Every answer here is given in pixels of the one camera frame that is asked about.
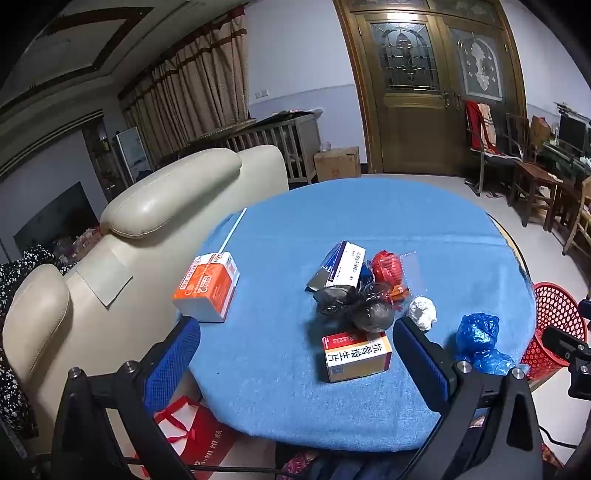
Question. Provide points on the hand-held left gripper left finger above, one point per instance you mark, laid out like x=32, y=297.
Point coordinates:
x=171, y=355

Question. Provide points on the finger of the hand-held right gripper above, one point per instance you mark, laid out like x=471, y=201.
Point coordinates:
x=585, y=309
x=561, y=344

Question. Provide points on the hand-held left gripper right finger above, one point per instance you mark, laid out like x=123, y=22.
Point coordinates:
x=420, y=364

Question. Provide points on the red mesh basket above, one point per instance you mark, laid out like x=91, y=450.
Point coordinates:
x=549, y=323

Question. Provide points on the white paper ball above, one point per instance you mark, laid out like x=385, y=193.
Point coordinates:
x=422, y=311

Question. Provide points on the blue plastic bag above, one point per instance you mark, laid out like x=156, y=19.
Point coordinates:
x=478, y=337

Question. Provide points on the orange medicine box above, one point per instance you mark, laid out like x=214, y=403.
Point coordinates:
x=355, y=364

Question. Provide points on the black plastic bag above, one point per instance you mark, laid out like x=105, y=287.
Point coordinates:
x=369, y=314

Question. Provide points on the orange and white carton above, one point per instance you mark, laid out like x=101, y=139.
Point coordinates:
x=207, y=286

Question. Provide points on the red plastic bag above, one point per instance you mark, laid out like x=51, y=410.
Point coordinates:
x=387, y=270

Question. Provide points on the blue and white medicine box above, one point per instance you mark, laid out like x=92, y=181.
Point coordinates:
x=344, y=265

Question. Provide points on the red gift bag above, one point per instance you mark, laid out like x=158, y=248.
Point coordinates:
x=198, y=429

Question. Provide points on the round wooden table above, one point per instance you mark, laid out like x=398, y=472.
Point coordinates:
x=517, y=254

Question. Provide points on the pale wooden chair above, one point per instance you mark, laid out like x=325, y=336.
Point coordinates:
x=579, y=217

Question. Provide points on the clear plastic wrapper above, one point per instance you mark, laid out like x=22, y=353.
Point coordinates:
x=412, y=267

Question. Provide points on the round table with blue cloth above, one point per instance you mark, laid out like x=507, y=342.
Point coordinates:
x=286, y=369

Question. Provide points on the white straw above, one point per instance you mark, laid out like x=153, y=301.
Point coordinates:
x=233, y=229

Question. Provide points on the dark wooden chair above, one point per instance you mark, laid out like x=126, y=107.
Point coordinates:
x=531, y=175

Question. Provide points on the beige leather sofa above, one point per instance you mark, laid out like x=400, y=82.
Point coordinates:
x=161, y=194

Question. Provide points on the metal chair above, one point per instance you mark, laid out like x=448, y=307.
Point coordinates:
x=494, y=159

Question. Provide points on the black monitor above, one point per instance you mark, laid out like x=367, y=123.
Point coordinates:
x=571, y=131

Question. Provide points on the black television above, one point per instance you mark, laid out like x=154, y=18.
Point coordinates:
x=55, y=217

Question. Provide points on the white appliance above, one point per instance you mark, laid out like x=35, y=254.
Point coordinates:
x=134, y=154

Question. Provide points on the red striped towel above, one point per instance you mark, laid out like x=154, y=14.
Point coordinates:
x=478, y=124

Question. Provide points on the small cardboard box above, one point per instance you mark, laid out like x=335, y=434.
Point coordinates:
x=337, y=164

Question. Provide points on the wooden crib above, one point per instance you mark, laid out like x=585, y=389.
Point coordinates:
x=277, y=138

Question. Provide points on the wooden double door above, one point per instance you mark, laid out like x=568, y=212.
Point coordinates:
x=415, y=115

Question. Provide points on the beige curtain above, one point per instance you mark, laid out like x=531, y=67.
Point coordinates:
x=194, y=83

